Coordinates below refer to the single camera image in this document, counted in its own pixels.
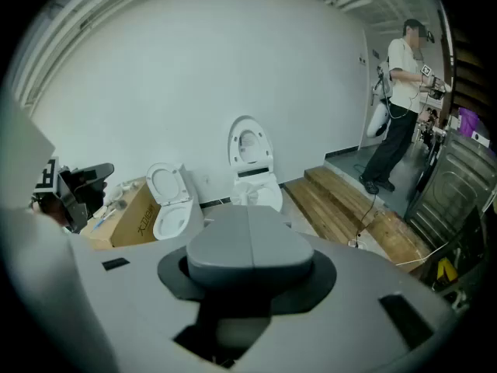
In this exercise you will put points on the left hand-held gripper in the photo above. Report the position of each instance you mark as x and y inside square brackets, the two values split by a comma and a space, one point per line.
[68, 196]

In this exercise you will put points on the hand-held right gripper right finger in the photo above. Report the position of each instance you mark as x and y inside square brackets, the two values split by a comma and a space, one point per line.
[279, 255]

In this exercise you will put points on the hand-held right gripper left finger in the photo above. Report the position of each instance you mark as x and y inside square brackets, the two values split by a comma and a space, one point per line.
[221, 255]

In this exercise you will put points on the white toilet with black strip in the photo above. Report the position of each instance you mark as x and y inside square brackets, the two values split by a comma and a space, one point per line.
[250, 124]

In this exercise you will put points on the plain white toilet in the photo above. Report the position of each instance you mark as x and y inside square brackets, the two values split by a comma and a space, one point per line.
[167, 179]

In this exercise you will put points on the white blue tube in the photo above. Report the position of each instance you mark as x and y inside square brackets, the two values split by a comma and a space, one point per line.
[103, 220]

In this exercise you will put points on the large printed cardboard box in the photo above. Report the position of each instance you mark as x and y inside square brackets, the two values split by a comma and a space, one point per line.
[136, 216]

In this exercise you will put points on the white power strip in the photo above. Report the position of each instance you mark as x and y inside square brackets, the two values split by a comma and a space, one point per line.
[357, 244]

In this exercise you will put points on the white rounded object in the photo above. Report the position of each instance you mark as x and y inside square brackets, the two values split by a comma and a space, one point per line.
[376, 120]

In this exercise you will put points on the small yellow object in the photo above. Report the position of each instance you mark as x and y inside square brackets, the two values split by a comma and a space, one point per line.
[446, 270]

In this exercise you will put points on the purple object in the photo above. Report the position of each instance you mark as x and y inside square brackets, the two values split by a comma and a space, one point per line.
[468, 120]

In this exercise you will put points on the brown wooden staircase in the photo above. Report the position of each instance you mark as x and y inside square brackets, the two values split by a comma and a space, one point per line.
[470, 80]

